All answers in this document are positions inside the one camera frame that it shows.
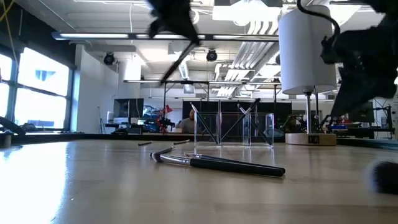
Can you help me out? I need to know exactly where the large window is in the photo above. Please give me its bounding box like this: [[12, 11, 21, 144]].
[[0, 46, 71, 131]]

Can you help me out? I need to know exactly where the red desk device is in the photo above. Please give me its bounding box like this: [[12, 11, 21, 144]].
[[155, 105, 175, 133]]

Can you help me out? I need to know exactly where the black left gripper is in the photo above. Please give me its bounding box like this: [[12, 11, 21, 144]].
[[147, 0, 201, 46]]

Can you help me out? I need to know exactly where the black computer monitor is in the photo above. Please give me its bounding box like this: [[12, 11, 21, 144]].
[[113, 98, 145, 119], [348, 101, 376, 124]]

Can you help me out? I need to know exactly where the fan-head black makeup brush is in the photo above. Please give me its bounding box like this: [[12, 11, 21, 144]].
[[364, 159, 398, 196]]

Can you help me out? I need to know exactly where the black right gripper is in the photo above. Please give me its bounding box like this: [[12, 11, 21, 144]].
[[322, 18, 398, 118]]

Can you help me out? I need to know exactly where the dark-head black makeup brush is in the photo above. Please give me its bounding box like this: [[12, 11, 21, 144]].
[[220, 98, 261, 143]]

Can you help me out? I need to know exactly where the silver ceiling duct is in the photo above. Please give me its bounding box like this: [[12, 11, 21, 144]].
[[214, 20, 280, 98]]

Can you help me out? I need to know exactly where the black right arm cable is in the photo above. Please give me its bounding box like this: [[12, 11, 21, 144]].
[[297, 0, 341, 40]]

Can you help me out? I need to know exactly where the clear acrylic organizer box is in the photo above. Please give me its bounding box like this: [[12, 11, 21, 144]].
[[193, 111, 275, 148]]

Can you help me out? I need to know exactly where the long ceiling light bar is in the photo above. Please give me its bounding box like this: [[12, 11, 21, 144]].
[[52, 30, 279, 42]]

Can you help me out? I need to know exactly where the person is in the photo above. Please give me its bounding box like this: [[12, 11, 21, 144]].
[[177, 109, 197, 134]]

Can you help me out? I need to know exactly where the white shade wooden base lamp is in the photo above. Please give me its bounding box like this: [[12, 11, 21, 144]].
[[278, 4, 338, 147]]

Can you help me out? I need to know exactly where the large black makeup brush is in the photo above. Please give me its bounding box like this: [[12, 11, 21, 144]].
[[159, 40, 196, 86]]

